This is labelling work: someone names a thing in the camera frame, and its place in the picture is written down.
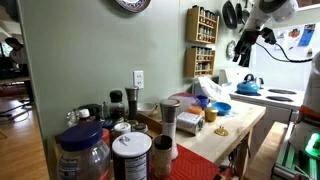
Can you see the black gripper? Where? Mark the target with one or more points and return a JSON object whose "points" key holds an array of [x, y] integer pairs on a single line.
{"points": [[248, 40]]}

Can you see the grey Vietnam coffee bag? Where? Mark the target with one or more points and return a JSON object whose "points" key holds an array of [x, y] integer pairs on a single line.
{"points": [[189, 122]]}

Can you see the wooden tray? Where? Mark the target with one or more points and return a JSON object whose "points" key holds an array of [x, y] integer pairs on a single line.
{"points": [[151, 121]]}

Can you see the white plastic bag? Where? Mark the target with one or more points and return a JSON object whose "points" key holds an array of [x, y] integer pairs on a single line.
{"points": [[210, 88]]}

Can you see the large black frying pan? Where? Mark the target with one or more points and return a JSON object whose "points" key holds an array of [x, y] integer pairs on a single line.
{"points": [[229, 15]]}

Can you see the small black hanging pan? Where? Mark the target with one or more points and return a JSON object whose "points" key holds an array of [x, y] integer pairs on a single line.
{"points": [[246, 13], [239, 11]]}

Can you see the white electric stove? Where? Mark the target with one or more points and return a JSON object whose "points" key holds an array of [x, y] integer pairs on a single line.
{"points": [[263, 97]]}

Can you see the blue bowl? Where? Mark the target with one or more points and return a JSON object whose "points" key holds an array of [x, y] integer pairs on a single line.
{"points": [[222, 108]]}

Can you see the dark blue mug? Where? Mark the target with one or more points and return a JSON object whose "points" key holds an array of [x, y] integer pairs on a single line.
{"points": [[202, 100]]}

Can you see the yellow cup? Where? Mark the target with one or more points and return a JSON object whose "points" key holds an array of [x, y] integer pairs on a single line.
{"points": [[210, 115]]}

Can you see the orange round container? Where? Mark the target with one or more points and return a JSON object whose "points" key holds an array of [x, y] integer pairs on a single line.
{"points": [[195, 110]]}

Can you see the blue paper sheet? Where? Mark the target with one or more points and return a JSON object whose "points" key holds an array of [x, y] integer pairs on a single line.
{"points": [[306, 35]]}

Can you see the clear plastic bag pink zip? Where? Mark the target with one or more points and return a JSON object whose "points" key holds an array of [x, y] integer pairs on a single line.
{"points": [[181, 99]]}

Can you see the small gold metal object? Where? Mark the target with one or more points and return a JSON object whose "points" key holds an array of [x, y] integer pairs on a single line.
{"points": [[221, 131]]}

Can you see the tall salt grinder silver top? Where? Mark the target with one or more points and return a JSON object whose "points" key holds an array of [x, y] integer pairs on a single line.
{"points": [[169, 123]]}

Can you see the red ribbed mat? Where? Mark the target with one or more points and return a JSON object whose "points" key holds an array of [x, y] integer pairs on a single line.
{"points": [[193, 165]]}

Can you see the dark pepper grinder silver top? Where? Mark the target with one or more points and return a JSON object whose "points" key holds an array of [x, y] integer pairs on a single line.
{"points": [[132, 103]]}

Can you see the small jar dark lid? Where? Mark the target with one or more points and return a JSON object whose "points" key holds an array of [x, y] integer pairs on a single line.
{"points": [[140, 128]]}

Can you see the red-lid spice jar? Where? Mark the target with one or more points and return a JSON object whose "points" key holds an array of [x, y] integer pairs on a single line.
{"points": [[162, 156]]}

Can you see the glass bottle black cap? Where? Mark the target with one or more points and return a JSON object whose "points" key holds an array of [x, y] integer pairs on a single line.
{"points": [[116, 106]]}

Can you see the small jar white lid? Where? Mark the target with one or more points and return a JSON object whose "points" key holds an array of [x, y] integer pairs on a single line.
{"points": [[122, 128]]}

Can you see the small thin clear bottle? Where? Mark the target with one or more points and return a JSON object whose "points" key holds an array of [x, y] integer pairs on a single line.
{"points": [[106, 110]]}

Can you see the dark canister white lid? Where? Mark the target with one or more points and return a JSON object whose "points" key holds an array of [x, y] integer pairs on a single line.
{"points": [[131, 156]]}

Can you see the jar with dark blue lid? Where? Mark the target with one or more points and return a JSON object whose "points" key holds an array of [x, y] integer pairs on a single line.
{"points": [[107, 124]]}

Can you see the jar with red lid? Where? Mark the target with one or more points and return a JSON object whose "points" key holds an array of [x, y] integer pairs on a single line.
{"points": [[105, 136]]}

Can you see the black kitchen container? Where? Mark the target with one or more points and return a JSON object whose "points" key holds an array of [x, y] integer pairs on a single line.
{"points": [[93, 110]]}

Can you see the bottle with white cap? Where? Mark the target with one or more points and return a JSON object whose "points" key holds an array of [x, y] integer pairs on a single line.
{"points": [[84, 115]]}

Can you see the clear glass jar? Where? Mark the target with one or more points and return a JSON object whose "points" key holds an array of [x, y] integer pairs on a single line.
{"points": [[71, 117]]}

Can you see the large plastic jar blue lid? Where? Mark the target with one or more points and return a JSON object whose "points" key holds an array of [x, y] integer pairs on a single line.
{"points": [[83, 153]]}

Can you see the person in white shirt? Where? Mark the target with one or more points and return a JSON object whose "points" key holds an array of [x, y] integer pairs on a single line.
{"points": [[18, 56]]}

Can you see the round wall clock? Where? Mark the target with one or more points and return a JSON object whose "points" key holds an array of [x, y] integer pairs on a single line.
{"points": [[230, 50]]}

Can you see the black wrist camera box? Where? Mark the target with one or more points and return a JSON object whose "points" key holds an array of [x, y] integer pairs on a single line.
{"points": [[268, 35]]}

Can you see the white wall outlet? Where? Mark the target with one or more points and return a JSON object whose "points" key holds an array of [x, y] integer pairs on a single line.
{"points": [[138, 79]]}

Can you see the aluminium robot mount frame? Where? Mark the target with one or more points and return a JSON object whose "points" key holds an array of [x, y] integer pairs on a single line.
{"points": [[290, 156]]}

